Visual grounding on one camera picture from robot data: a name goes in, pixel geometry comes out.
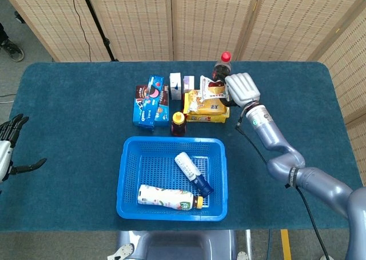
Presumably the bamboo folding screen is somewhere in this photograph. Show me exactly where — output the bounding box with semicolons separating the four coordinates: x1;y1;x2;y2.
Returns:
0;0;366;62
316;7;366;186

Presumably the honey bottle yellow cap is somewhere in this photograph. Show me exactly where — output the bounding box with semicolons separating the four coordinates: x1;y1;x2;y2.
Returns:
170;111;188;137

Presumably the blue perforated plastic basket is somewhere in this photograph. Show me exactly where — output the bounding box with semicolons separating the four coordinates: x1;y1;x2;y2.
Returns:
116;136;229;222

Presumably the white milk carton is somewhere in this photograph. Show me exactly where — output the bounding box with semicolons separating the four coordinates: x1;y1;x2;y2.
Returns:
169;72;183;101

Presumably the flat yellow biscuit packet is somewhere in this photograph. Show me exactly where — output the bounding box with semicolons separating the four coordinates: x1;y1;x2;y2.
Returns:
185;113;230;124

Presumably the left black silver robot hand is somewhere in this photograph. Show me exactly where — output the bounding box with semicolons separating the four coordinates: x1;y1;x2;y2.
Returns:
0;113;47;183

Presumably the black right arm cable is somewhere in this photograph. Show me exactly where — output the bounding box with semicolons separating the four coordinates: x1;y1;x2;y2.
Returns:
235;111;329;260

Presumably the cola bottle red cap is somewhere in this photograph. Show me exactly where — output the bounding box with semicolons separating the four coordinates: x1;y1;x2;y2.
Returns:
212;51;233;82

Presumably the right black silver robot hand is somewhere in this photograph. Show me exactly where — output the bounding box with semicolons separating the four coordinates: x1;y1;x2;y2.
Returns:
216;73;261;108

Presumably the teal table carpet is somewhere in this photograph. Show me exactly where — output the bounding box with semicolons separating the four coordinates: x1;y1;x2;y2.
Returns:
0;61;366;233

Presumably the white red snack packet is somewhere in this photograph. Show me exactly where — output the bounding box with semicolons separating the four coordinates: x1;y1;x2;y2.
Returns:
199;75;229;102

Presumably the blue cookie box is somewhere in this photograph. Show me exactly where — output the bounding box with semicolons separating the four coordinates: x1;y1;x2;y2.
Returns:
132;75;165;129

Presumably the black shoe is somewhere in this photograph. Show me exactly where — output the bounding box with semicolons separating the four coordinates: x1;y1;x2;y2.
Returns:
0;38;25;62

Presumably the metal table leg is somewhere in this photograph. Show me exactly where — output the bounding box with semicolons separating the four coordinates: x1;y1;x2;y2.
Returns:
245;230;253;257

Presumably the yellow cracker packet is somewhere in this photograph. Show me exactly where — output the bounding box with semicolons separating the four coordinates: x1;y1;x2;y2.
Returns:
182;89;230;115

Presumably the white drink bottle yellow cap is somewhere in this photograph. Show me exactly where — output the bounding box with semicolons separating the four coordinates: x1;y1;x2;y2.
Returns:
137;184;204;211

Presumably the small purple white carton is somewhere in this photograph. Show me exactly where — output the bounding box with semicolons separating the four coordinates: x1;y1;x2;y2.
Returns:
182;75;196;97

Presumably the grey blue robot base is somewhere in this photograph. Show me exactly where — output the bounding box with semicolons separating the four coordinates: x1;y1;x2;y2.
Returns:
116;230;238;260

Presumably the blue-capped white bottle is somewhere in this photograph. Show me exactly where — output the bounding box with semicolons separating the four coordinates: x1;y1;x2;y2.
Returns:
174;151;214;198

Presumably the thin black hanging cable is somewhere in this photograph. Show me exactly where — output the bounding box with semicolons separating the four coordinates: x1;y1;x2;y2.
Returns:
67;0;92;62

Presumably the dark brown snack packet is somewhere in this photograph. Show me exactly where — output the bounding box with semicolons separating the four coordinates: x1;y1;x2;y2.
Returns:
134;84;170;127

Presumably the black tripod stand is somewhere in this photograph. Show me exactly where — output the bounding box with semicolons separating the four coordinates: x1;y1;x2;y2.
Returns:
78;0;118;62

